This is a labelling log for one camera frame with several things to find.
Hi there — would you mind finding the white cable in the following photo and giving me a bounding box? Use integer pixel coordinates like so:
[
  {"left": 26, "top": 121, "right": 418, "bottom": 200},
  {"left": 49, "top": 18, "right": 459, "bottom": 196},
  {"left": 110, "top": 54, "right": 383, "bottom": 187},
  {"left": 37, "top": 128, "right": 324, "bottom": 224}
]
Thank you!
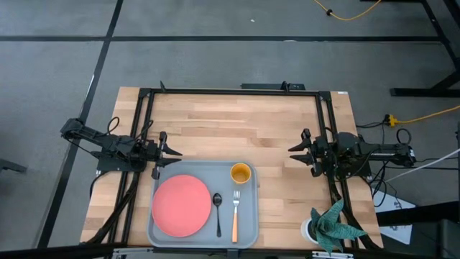
[{"left": 384, "top": 147, "right": 460, "bottom": 183}]

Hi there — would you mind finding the orange cup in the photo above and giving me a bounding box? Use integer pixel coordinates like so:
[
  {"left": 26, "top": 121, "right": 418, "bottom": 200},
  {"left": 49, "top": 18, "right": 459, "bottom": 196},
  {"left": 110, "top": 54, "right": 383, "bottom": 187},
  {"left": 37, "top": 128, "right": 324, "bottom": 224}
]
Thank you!
[{"left": 229, "top": 162, "right": 252, "bottom": 186}]

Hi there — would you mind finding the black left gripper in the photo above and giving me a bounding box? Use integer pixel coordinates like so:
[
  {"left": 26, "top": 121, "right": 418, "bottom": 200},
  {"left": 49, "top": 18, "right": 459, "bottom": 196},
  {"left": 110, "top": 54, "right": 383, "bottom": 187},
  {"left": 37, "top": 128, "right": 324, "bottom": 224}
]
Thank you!
[{"left": 145, "top": 131, "right": 183, "bottom": 181}]

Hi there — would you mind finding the round red plate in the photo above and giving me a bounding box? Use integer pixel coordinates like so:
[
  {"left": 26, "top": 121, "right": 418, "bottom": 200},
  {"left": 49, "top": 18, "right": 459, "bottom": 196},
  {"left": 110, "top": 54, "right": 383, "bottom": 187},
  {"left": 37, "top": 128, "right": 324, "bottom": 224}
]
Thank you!
[{"left": 151, "top": 174, "right": 213, "bottom": 238}]

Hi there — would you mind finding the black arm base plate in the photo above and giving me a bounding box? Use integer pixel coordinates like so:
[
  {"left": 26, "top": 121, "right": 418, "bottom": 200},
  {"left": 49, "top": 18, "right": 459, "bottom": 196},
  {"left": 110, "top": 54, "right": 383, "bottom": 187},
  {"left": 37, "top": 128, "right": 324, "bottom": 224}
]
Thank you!
[
  {"left": 96, "top": 156, "right": 147, "bottom": 173},
  {"left": 323, "top": 158, "right": 373, "bottom": 179}
]

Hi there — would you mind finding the yellow extension cable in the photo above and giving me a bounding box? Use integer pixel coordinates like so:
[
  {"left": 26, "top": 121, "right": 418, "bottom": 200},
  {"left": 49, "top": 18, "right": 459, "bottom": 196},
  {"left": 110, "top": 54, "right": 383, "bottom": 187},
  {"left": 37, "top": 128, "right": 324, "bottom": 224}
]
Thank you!
[{"left": 311, "top": 0, "right": 382, "bottom": 22}]

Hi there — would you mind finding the black bracket on table edge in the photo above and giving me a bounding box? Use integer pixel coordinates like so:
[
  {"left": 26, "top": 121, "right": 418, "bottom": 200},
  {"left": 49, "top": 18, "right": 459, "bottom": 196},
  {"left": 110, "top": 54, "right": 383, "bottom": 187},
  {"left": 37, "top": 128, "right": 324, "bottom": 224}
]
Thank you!
[{"left": 240, "top": 81, "right": 306, "bottom": 91}]

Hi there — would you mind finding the black floor object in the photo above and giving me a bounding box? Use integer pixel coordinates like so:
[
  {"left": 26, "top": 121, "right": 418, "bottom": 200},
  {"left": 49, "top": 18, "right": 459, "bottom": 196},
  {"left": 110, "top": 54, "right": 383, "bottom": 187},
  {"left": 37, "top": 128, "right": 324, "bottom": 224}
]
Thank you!
[{"left": 0, "top": 158, "right": 28, "bottom": 173}]

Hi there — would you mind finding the yellow cable with plug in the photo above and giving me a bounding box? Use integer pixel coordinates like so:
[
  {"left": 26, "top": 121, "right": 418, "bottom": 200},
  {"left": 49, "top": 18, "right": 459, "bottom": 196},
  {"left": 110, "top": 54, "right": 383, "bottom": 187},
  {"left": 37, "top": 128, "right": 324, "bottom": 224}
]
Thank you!
[{"left": 386, "top": 105, "right": 460, "bottom": 127}]

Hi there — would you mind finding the black rig beam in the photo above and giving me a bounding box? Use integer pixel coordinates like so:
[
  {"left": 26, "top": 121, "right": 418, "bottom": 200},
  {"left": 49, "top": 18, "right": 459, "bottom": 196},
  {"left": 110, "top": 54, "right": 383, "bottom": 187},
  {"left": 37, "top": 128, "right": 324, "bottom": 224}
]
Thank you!
[{"left": 0, "top": 242, "right": 460, "bottom": 259}]

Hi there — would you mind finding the black cable bundle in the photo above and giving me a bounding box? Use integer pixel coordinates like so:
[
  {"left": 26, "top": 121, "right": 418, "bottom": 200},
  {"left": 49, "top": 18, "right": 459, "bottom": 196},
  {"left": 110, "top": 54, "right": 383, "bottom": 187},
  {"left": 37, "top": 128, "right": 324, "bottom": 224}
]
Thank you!
[
  {"left": 86, "top": 171, "right": 140, "bottom": 245},
  {"left": 330, "top": 178, "right": 382, "bottom": 251}
]

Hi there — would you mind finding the black metal spoon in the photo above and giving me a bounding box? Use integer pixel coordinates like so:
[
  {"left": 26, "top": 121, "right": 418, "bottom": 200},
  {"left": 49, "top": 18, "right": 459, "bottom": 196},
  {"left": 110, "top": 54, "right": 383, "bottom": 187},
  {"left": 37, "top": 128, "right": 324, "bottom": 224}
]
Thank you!
[{"left": 212, "top": 192, "right": 224, "bottom": 238}]

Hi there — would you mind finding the white paper sheet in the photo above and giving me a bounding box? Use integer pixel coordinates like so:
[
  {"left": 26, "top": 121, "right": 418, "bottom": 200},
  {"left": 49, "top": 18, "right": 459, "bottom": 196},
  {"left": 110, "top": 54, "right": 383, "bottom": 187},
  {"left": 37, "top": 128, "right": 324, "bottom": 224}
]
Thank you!
[{"left": 372, "top": 189, "right": 417, "bottom": 245}]

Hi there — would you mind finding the green plant in white pot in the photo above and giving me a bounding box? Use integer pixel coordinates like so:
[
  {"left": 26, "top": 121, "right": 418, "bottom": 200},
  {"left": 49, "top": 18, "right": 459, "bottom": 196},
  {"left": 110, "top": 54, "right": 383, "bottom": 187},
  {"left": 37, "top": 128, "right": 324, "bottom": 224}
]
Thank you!
[{"left": 300, "top": 199, "right": 369, "bottom": 256}]

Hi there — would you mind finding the black metal table frame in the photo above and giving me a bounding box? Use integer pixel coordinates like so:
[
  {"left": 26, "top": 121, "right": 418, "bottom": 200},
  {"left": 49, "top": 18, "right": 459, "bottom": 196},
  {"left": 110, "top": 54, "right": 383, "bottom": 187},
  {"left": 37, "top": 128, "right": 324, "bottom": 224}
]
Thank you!
[{"left": 107, "top": 86, "right": 360, "bottom": 250}]

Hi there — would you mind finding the dark box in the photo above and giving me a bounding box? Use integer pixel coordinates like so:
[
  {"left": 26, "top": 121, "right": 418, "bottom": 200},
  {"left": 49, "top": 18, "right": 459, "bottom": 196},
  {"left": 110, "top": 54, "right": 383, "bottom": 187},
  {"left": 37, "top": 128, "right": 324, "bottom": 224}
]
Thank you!
[{"left": 375, "top": 201, "right": 460, "bottom": 259}]

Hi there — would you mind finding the fork with orange handle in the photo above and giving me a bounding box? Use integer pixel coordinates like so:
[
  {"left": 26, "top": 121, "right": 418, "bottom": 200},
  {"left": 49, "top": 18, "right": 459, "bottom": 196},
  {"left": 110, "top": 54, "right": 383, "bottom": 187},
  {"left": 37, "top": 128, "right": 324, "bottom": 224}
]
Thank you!
[{"left": 231, "top": 190, "right": 241, "bottom": 244}]

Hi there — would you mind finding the grey plastic tray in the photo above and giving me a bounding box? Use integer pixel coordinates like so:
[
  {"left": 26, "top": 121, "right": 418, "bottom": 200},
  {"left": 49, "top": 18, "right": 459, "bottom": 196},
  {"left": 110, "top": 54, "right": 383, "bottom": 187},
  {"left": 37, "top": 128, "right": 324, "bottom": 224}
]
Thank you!
[{"left": 146, "top": 160, "right": 260, "bottom": 250}]

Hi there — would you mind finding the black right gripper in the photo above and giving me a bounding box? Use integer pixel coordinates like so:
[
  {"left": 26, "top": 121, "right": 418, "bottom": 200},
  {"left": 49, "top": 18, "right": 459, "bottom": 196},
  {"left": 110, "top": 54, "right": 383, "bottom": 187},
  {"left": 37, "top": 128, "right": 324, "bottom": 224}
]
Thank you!
[{"left": 287, "top": 128, "right": 330, "bottom": 178}]

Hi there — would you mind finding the black metal stand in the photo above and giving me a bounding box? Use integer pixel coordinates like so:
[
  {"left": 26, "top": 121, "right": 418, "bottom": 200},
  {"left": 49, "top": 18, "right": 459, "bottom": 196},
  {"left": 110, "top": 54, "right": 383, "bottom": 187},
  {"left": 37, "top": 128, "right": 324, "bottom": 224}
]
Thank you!
[{"left": 390, "top": 0, "right": 460, "bottom": 98}]

